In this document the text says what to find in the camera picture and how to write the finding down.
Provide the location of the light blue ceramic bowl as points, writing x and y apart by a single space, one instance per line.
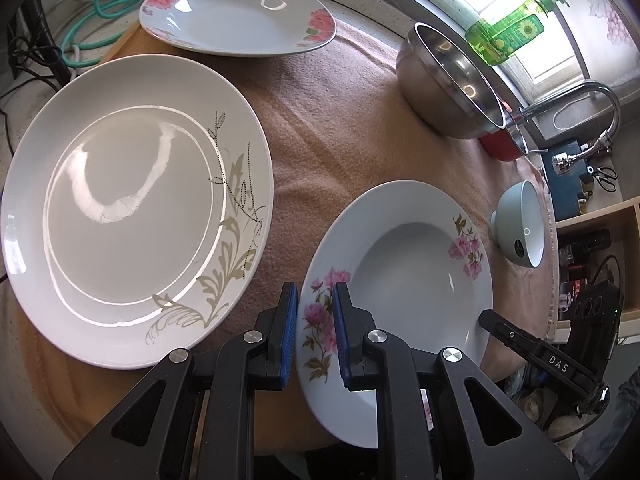
516 225

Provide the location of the black scissors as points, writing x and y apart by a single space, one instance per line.
605 176

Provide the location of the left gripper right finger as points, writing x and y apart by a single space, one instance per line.
439 415

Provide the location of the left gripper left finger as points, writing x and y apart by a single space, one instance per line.
192 414

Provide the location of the large white plate gold leaves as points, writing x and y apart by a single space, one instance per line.
136 210

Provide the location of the green dish soap bottle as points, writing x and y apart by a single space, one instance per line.
495 37

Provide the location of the plate with pink roses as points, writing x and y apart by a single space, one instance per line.
240 28

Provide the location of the large stainless steel bowl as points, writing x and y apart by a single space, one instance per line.
445 88

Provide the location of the small red steel bowl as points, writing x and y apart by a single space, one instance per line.
507 144

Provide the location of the white plate pink flowers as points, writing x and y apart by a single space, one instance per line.
413 258

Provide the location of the pink towel mat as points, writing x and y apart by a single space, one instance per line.
336 125

